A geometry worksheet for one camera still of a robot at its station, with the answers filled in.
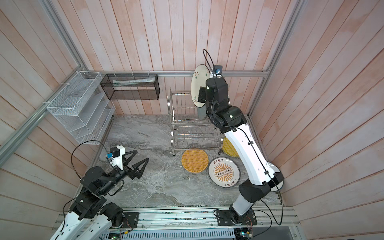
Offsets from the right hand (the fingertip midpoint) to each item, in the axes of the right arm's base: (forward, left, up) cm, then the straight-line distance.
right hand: (207, 85), depth 63 cm
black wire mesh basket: (+34, +51, -24) cm, 66 cm away
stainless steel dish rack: (+11, +10, -45) cm, 48 cm away
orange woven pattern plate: (-10, +5, -50) cm, 51 cm away
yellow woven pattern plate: (-1, -18, -50) cm, 53 cm away
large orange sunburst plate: (-18, -13, -50) cm, 55 cm away
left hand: (-24, +29, -22) cm, 43 cm away
